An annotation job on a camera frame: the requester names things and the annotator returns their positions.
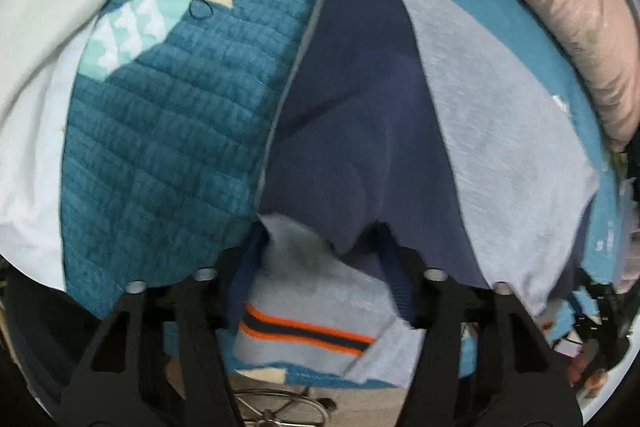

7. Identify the teal quilted bed cover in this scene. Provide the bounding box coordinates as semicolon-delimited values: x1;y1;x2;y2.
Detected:
60;0;624;389

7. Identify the white blanket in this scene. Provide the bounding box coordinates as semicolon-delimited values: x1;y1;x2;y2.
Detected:
1;0;107;291

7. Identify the chair base with wheels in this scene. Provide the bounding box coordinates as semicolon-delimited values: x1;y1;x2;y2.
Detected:
233;388;337;427

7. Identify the grey and navy sweater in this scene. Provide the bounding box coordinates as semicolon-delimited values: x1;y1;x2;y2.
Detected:
233;0;598;387

